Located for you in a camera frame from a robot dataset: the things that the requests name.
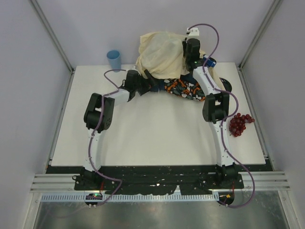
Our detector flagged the cream yellow cloth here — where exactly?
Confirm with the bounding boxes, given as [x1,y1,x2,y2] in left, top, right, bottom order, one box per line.
[136,31,224,90]

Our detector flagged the dark blue denim jeans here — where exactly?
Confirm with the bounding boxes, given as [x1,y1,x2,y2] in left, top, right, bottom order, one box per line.
[156,73,197,91]

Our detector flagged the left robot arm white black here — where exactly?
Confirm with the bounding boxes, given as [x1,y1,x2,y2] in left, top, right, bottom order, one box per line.
[74,69,159,188]

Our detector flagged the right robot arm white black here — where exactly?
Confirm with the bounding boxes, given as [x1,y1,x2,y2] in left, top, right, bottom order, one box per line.
[183,38,238,188]

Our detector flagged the colourful patterned black cloth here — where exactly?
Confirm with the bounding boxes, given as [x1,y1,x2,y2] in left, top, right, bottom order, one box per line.
[164,79,205,102]

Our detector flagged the blue plastic cup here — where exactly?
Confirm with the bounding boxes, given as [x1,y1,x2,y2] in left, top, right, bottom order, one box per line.
[106,50,121,72]

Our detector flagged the black round plate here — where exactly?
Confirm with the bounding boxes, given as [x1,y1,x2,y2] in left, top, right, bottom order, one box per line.
[220,78,232,92]

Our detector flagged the red grape bunch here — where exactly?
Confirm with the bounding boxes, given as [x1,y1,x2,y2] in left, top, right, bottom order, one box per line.
[229,113,255,137]

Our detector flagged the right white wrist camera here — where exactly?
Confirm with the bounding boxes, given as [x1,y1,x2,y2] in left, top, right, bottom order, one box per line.
[186,27,200,39]

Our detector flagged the right aluminium frame post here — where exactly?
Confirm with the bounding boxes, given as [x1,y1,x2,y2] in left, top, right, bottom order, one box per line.
[238,0,283,71]

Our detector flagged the aluminium frame post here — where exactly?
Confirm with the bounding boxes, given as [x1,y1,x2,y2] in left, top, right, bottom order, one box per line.
[28,0,76,73]
[238,0,283,71]

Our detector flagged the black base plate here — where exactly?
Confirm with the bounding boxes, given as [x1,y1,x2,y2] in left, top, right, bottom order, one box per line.
[46,160,272,195]

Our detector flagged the left aluminium frame post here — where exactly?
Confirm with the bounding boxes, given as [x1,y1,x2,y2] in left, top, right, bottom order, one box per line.
[28,0,76,73]

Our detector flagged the white slotted cable duct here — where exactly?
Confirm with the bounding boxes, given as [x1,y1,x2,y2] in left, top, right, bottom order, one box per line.
[41,193,219,203]

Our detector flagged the aluminium rail profile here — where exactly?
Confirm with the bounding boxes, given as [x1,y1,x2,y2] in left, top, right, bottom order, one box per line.
[30,171,291,193]

